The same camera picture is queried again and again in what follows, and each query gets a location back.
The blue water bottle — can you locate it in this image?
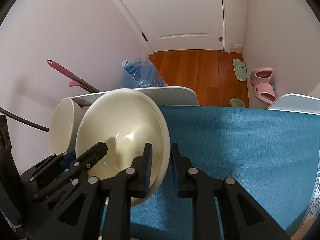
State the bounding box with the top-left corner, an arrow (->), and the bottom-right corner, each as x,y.
121,59 -> 168,88

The pink slipper lower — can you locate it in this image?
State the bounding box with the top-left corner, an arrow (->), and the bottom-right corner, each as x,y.
253,83 -> 277,105

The pink slipper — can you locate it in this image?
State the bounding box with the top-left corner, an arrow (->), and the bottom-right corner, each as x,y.
250,67 -> 273,86
253,83 -> 277,105

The green slipper upper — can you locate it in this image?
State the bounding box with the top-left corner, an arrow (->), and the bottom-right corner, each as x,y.
233,59 -> 247,82

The white door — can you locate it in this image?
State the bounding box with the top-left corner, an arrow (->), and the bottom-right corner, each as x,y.
96,0 -> 247,54

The black metal stand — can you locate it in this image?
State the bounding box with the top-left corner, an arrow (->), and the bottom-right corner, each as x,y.
0,108 -> 49,132

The white ribbed bowl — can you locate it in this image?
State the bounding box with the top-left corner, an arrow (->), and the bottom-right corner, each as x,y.
48,98 -> 85,155

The pink mop handle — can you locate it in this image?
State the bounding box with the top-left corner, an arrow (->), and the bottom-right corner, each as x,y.
46,59 -> 100,93

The pink slipper upper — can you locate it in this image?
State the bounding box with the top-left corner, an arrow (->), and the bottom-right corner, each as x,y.
250,67 -> 273,86

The green slipper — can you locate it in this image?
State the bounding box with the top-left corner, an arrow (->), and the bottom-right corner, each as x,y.
230,97 -> 246,108
233,59 -> 247,82

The cream yellow bowl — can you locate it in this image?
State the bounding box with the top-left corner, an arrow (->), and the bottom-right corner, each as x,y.
75,88 -> 170,196

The blue patterned tablecloth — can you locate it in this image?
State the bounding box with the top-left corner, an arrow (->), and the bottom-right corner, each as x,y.
100,104 -> 320,240

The green slipper lower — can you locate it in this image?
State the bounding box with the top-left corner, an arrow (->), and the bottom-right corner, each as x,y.
230,97 -> 246,108

